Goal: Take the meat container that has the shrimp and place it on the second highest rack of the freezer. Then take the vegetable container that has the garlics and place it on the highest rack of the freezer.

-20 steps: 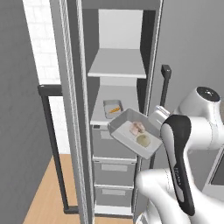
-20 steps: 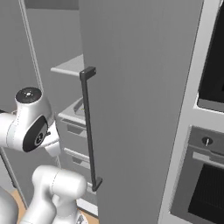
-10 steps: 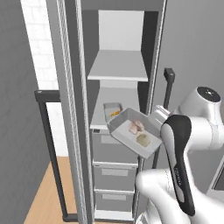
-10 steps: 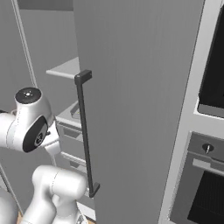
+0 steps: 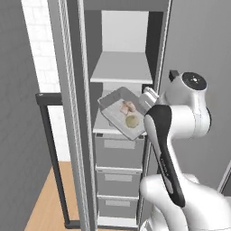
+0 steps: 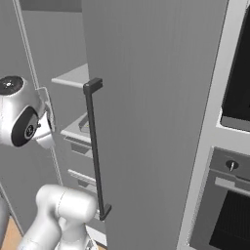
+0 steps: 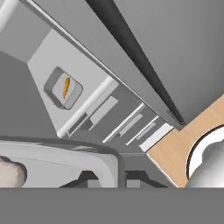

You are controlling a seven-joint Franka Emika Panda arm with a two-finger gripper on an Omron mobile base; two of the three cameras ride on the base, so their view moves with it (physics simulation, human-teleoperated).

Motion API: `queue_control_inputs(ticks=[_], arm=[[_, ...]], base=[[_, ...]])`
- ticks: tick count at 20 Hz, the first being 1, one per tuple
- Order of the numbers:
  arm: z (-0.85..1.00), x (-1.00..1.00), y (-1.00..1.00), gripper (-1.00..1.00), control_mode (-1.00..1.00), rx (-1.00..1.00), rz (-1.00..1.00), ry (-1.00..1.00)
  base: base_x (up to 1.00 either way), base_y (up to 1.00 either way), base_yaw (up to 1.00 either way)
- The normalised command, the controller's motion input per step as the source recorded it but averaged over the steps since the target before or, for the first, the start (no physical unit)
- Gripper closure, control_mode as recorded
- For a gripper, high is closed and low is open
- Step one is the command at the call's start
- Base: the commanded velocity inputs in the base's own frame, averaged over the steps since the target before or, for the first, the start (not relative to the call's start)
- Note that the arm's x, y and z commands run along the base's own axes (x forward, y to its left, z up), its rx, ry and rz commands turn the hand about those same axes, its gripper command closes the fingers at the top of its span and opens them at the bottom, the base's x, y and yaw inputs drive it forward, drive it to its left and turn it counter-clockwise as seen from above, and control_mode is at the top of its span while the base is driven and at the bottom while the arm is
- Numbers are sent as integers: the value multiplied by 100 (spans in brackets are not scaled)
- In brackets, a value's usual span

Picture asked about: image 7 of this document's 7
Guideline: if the white round object black rim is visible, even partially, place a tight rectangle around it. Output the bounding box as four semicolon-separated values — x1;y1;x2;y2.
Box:
186;124;224;189

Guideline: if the grey fridge door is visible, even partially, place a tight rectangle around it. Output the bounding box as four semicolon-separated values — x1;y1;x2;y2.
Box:
19;0;224;131

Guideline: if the white fridge rack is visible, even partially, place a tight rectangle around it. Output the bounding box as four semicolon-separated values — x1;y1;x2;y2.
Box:
56;75;119;139
125;115;160;147
101;102;146;144
138;122;175;153

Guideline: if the grey container with shrimp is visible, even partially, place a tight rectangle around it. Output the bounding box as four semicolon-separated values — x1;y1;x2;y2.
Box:
43;66;84;111

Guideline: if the orange shrimp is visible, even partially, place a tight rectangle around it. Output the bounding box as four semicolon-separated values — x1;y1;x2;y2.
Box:
62;76;72;100

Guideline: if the black fridge door handle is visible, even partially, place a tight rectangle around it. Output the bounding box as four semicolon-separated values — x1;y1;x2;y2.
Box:
85;0;187;126

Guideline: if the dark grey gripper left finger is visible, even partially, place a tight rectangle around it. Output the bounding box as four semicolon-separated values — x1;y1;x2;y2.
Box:
59;170;102;189

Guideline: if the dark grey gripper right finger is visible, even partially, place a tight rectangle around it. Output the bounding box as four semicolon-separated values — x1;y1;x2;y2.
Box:
125;170;168;189

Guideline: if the grey open fridge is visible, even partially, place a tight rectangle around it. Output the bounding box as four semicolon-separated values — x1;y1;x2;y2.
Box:
0;0;176;153

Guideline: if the pale garlic bulb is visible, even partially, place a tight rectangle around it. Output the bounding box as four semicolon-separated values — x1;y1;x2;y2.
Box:
0;155;28;188

